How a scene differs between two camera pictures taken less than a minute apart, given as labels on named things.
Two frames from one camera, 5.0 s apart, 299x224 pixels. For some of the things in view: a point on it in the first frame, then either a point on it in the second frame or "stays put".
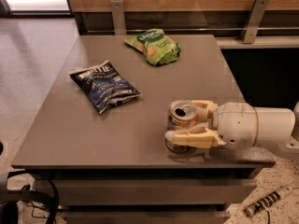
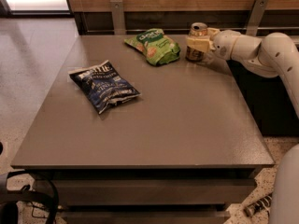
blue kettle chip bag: x=103 y=86 stays put
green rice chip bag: x=157 y=47 stays put
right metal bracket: x=251 y=26 stays put
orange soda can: x=182 y=114 -> x=197 y=30
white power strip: x=268 y=201 stays put
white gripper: x=235 y=121 -> x=222 y=44
